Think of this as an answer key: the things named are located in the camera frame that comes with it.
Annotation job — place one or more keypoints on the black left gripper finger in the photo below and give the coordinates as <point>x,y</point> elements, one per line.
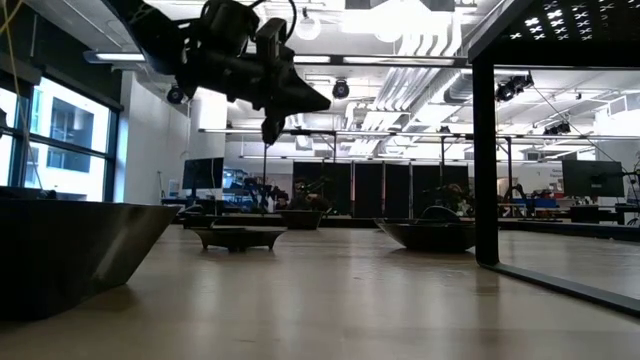
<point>300,97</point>
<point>272,129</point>

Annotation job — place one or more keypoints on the small square black plate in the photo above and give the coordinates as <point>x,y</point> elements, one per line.
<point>301,219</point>
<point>200,221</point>
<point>237,238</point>

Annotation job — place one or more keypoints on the oval black plate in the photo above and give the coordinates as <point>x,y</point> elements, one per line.
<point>430,236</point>

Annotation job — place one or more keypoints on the wavy square black plate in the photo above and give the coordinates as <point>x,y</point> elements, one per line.
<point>65,255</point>

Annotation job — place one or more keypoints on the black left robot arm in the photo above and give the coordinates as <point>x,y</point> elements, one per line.
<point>150,30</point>

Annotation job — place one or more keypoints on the black ceiling spotlight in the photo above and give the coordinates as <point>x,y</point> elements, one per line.
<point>510,89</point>
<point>340,89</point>
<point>557,129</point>
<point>175,94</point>

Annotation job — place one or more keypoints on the dark computer monitor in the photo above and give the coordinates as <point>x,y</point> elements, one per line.
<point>592,178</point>
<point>202,173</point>

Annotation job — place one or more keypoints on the black partition screen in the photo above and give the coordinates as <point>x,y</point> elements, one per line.
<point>380,190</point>

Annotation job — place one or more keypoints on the large office window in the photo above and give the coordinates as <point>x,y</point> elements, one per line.
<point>70,125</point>

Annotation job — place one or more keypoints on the black perforated metal rack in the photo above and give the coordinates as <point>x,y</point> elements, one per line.
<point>485,150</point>

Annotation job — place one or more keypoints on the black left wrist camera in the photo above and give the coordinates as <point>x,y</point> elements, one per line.
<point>272,42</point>

